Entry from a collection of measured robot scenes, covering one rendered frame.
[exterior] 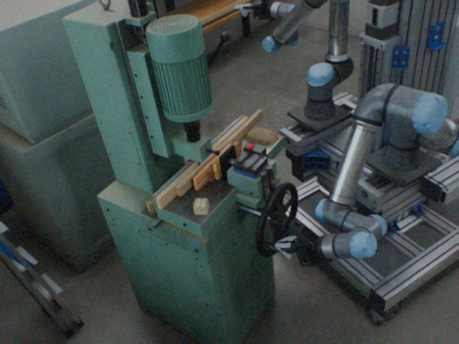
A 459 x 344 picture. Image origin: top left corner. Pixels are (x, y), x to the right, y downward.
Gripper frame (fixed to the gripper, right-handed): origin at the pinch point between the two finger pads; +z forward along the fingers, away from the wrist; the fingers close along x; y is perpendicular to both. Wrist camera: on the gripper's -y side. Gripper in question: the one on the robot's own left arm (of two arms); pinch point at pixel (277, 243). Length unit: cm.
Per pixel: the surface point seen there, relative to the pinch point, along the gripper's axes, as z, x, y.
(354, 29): 133, 356, 8
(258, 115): 28, 54, -29
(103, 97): 41, 0, -71
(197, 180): 24.7, 4.1, -28.2
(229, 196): 17.0, 6.5, -17.7
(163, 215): 33.0, -11.2, -24.5
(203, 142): 18.8, 11.3, -39.2
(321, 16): 164, 362, -18
